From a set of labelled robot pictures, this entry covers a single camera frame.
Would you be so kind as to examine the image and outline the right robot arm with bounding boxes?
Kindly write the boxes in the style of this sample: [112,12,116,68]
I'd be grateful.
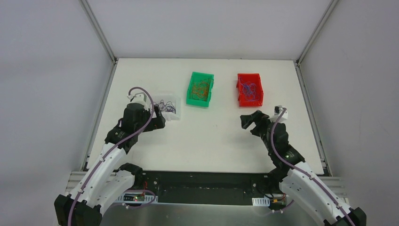
[240,106,367,226]

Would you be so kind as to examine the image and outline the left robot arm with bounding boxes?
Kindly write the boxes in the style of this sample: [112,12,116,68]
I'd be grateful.
[54,103,166,226]

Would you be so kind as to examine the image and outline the clear plastic bin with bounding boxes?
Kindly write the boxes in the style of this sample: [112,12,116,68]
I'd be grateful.
[152,91,182,121]

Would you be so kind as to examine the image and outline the red plastic bin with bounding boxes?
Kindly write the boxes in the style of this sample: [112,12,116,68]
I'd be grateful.
[236,73,263,107]

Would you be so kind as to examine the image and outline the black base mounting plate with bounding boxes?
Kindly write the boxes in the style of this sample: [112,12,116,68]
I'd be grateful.
[130,171,287,206]

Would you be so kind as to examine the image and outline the green plastic bin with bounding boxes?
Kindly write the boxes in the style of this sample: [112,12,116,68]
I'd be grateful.
[186,72,214,108]

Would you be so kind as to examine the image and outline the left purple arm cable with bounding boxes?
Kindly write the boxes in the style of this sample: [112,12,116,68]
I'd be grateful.
[67,87,157,226]

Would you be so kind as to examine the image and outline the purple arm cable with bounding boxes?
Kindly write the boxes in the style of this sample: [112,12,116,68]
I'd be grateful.
[270,107,358,226]
[67,87,157,226]

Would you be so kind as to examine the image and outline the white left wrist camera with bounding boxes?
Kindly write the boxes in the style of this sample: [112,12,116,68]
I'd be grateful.
[128,92,148,109]

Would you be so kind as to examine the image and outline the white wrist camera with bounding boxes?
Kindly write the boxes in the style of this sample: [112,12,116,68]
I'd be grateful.
[128,92,148,109]
[270,105,288,122]

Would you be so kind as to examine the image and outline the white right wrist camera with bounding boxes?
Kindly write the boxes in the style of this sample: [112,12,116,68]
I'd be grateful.
[270,105,288,122]

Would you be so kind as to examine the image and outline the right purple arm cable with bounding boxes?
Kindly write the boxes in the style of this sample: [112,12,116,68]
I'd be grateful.
[270,107,358,226]

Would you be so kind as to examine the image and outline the right white cable duct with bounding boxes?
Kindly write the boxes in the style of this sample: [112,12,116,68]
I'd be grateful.
[252,197,270,207]

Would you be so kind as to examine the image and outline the white cable duct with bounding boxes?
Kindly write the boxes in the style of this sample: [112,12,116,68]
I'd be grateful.
[115,193,158,204]
[252,197,270,207]

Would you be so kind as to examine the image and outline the left white cable duct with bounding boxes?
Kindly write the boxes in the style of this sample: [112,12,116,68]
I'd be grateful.
[115,193,158,204]

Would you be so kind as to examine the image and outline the left aluminium frame post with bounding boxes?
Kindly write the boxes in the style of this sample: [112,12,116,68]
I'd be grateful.
[79,0,117,64]

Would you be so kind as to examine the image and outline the aluminium frame post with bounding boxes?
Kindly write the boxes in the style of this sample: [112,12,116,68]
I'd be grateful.
[79,0,117,64]
[296,0,340,66]

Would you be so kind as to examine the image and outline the right aluminium frame post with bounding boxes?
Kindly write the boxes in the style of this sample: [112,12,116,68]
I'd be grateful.
[296,0,340,66]

